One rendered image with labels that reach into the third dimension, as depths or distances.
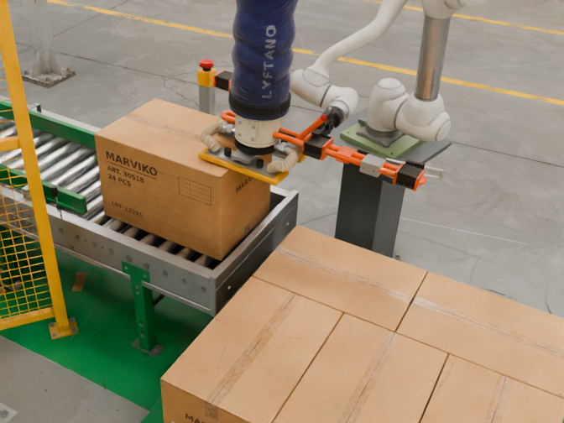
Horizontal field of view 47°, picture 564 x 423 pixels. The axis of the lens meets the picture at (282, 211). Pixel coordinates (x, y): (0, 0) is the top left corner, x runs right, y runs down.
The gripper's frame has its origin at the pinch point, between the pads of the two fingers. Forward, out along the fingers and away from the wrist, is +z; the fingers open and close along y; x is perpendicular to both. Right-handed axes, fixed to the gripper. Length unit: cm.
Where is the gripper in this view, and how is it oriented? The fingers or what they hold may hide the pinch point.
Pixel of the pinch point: (316, 138)
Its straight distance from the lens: 242.1
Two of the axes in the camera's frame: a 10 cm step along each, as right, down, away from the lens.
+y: -0.5, 8.2, 5.8
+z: -3.7, 5.2, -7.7
